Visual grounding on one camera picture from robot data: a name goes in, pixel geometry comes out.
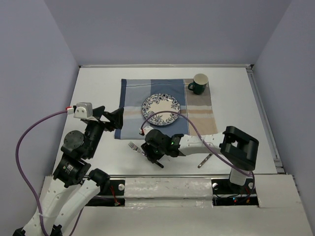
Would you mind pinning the silver table knife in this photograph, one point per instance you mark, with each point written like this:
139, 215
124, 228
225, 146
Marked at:
204, 160

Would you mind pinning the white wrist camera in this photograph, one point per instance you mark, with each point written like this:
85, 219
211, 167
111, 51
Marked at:
145, 130
83, 111

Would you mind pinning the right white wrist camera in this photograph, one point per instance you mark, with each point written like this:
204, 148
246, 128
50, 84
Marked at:
145, 130

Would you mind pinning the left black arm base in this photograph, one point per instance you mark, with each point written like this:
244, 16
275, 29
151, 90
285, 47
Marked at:
110, 195

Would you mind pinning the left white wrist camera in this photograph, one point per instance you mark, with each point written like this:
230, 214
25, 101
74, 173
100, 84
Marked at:
83, 111

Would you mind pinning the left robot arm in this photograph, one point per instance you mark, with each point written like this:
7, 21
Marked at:
73, 184

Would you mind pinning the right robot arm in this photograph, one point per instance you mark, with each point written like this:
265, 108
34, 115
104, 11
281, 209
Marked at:
238, 148

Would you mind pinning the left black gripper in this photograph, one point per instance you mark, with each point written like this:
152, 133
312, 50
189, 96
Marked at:
116, 116

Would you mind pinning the blue floral ceramic plate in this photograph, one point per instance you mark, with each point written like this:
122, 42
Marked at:
160, 109

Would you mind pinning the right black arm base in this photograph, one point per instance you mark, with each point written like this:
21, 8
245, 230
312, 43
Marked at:
226, 193

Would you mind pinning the blue beige plaid cloth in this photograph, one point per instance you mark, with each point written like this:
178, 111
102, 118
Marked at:
198, 108

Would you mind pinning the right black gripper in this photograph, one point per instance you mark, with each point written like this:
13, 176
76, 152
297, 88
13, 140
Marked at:
151, 155

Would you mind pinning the silver fork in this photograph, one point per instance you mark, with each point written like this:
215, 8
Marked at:
139, 150

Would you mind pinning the dark teal cup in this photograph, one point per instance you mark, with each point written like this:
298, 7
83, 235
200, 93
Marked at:
199, 84

